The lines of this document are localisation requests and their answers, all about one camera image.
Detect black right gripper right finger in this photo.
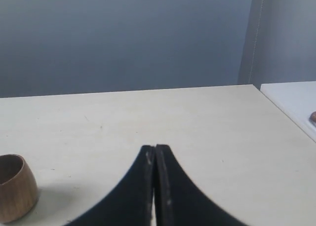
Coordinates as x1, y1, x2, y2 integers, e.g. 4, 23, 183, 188
154, 144, 245, 226

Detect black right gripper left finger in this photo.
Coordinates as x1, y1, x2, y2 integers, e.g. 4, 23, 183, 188
67, 145, 155, 226

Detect brown wooden cup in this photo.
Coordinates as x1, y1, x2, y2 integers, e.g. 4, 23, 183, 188
0, 154, 39, 224

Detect white side table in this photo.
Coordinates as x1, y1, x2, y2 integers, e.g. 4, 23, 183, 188
260, 81, 316, 140

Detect small brown object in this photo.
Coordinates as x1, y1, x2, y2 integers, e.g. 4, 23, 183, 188
309, 111, 316, 123

